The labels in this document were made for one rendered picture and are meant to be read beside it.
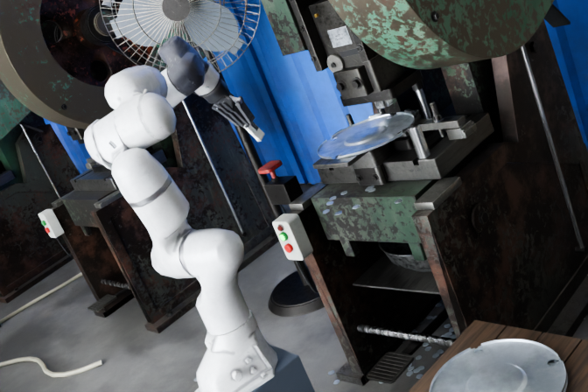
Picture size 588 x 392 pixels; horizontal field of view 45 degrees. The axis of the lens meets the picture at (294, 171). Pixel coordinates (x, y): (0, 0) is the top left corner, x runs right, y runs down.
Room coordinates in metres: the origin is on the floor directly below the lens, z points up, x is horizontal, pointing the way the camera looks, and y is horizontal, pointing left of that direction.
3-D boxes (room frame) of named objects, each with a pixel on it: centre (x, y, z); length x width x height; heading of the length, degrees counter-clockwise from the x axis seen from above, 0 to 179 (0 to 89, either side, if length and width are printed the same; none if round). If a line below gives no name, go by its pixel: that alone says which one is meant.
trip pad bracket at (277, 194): (2.13, 0.05, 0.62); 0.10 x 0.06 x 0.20; 40
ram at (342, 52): (2.01, -0.29, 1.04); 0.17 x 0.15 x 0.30; 130
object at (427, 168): (2.04, -0.32, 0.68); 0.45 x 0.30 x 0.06; 40
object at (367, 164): (1.92, -0.19, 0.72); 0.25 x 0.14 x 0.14; 130
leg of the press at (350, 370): (2.33, -0.26, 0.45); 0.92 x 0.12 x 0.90; 130
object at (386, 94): (2.04, -0.33, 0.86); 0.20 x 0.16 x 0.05; 40
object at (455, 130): (1.91, -0.43, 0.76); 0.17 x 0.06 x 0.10; 40
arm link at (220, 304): (1.56, 0.26, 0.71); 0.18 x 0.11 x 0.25; 51
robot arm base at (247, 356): (1.56, 0.32, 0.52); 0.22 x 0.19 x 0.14; 122
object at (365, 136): (1.95, -0.23, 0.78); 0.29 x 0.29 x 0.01
